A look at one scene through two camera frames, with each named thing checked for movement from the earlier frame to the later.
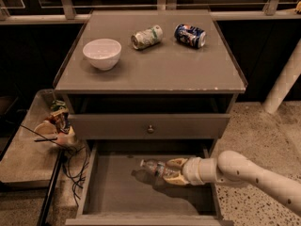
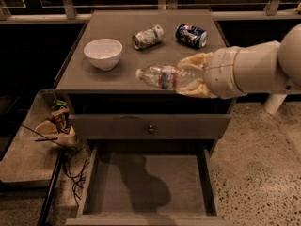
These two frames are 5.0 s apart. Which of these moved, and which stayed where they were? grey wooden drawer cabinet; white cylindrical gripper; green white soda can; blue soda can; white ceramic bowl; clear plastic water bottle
Moved: white cylindrical gripper; clear plastic water bottle
Stayed: grey wooden drawer cabinet; blue soda can; green white soda can; white ceramic bowl
